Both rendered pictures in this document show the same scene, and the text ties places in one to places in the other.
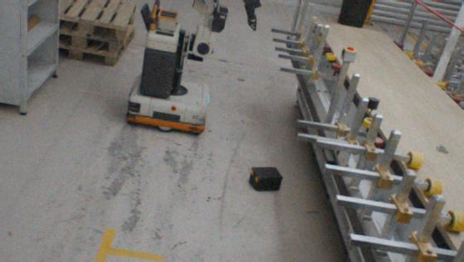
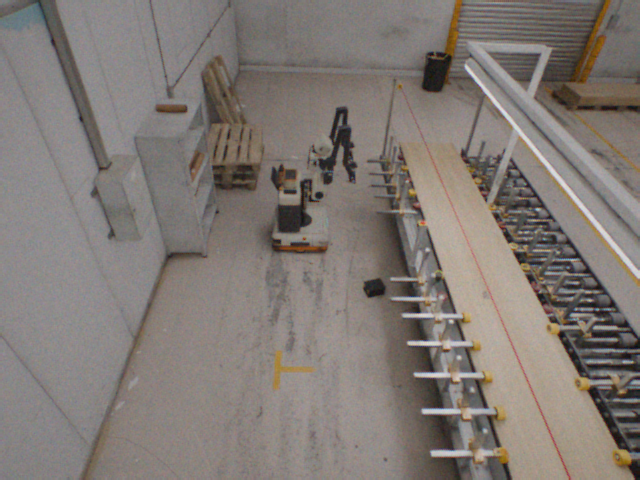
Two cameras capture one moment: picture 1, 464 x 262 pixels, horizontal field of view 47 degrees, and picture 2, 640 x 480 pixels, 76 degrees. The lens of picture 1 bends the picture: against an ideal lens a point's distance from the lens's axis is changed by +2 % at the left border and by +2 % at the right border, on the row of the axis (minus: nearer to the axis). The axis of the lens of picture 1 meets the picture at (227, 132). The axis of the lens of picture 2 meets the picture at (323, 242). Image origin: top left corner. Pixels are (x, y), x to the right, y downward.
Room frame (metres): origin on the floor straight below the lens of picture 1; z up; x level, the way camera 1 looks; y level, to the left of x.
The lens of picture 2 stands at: (0.29, 0.12, 3.41)
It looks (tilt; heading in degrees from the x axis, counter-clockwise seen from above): 41 degrees down; 2
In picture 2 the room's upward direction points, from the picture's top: 3 degrees clockwise
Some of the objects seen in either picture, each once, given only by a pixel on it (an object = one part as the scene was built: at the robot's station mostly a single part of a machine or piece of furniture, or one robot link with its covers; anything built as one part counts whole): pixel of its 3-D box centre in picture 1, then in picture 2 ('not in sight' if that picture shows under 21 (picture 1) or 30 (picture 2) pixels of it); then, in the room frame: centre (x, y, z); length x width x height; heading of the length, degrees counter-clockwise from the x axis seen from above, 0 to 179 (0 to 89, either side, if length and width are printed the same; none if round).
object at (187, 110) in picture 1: (170, 101); (300, 227); (4.23, 0.55, 0.16); 0.67 x 0.64 x 0.25; 95
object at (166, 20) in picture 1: (167, 21); (290, 178); (4.22, 0.67, 0.87); 0.23 x 0.15 x 0.11; 5
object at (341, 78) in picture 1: (336, 94); (416, 248); (3.13, -0.63, 0.93); 0.05 x 0.05 x 0.45; 5
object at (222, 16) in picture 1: (218, 15); (326, 169); (4.25, 0.26, 0.99); 0.28 x 0.16 x 0.22; 5
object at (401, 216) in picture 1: (399, 208); (453, 373); (1.85, -0.75, 0.95); 0.14 x 0.06 x 0.05; 5
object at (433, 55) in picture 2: (355, 4); (435, 71); (9.67, -1.79, 0.36); 0.59 x 0.58 x 0.73; 5
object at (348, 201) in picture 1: (397, 209); (451, 376); (1.83, -0.73, 0.95); 0.50 x 0.04 x 0.04; 95
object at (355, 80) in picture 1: (345, 112); (421, 269); (2.87, -0.65, 0.92); 0.04 x 0.04 x 0.48; 5
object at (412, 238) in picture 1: (421, 248); (463, 409); (1.60, -0.77, 0.95); 0.14 x 0.06 x 0.05; 5
